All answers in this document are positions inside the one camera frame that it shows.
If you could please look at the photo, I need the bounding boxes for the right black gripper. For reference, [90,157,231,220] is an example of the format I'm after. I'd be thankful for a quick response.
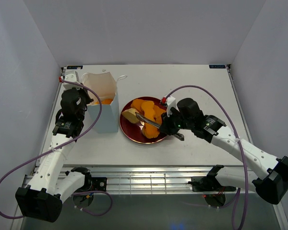
[158,108,193,136]

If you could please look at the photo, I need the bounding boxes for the large glazed ring bread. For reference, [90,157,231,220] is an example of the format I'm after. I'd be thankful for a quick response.
[94,99,113,105]

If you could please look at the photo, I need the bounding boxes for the light blue paper bag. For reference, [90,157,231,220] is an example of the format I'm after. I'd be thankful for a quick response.
[81,72,127,134]

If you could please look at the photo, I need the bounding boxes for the pale leaf bread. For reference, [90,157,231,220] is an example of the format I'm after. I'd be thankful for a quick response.
[121,108,140,124]

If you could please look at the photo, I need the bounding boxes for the metal tongs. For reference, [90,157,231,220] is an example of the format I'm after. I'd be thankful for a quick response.
[135,113,160,129]

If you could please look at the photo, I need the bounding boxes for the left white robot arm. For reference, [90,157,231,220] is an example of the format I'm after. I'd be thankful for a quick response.
[15,88,92,222]

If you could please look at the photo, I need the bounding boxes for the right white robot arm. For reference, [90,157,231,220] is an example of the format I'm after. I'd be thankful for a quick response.
[159,96,288,205]

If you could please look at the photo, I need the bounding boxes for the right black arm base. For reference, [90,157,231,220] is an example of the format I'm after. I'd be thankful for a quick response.
[188,176,236,208]

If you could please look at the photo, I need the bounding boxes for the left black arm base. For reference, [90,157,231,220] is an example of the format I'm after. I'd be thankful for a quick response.
[72,177,107,207]

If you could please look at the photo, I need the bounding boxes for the orange bone-shaped bread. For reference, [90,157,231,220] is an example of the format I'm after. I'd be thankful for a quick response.
[141,101,159,138]

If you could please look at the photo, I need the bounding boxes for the orange round bread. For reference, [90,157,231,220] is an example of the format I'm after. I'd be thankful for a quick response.
[131,99,145,113]

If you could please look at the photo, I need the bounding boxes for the dark red round plate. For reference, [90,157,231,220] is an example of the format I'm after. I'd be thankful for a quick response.
[120,96,167,144]

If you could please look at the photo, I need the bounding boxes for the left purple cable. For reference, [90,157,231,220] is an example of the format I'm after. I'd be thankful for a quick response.
[0,80,113,219]

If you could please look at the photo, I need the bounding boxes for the purple cable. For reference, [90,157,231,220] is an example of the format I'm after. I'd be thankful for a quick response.
[0,80,113,219]
[164,85,249,230]

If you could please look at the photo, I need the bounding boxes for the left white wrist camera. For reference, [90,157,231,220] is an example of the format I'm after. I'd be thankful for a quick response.
[59,70,82,91]

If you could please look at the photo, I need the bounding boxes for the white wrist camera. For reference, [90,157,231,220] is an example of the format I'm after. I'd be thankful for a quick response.
[59,70,82,91]
[160,96,176,117]

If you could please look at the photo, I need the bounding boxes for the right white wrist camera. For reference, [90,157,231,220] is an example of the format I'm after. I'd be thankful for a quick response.
[160,96,176,117]

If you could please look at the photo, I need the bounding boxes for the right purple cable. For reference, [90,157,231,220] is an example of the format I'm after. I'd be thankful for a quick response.
[164,85,249,230]

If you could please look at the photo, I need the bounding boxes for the aluminium rail frame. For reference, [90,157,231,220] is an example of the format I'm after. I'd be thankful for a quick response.
[19,165,257,196]

